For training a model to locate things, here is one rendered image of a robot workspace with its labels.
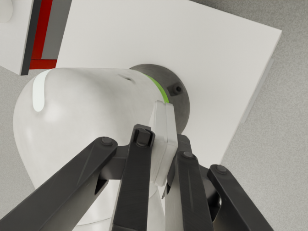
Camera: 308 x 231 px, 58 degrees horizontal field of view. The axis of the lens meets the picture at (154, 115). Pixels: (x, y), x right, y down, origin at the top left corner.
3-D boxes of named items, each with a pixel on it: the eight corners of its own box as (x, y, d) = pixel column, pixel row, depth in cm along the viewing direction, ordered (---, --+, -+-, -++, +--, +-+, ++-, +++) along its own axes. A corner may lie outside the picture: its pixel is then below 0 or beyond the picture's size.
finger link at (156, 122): (151, 185, 17) (139, 182, 16) (154, 134, 23) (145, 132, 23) (165, 142, 15) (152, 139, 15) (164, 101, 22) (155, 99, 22)
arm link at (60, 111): (113, 170, 47) (20, 228, 30) (91, 79, 46) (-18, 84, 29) (185, 161, 42) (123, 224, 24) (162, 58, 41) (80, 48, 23)
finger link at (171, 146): (165, 142, 15) (178, 145, 15) (164, 101, 22) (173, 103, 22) (151, 185, 17) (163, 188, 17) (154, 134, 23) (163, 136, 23)
